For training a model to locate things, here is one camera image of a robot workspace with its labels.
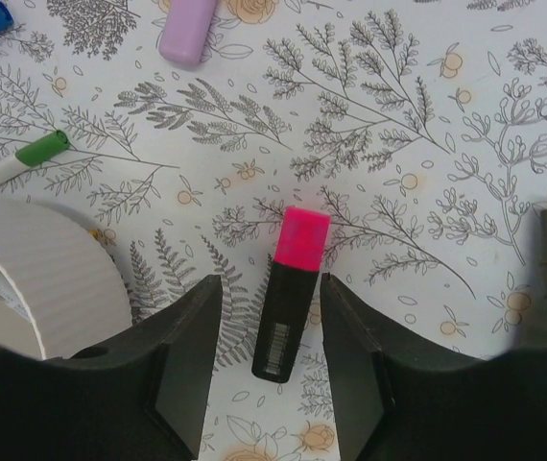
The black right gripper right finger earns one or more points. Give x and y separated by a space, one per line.
398 396

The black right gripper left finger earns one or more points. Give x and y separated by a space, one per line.
139 395

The pink black highlighter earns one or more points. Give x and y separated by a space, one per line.
294 274

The light pink highlighter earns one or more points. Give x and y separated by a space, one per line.
185 31

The white round divided organizer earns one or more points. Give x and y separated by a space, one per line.
71 290

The green cap white marker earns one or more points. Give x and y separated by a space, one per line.
33 155

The floral patterned table mat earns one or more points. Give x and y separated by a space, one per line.
420 127

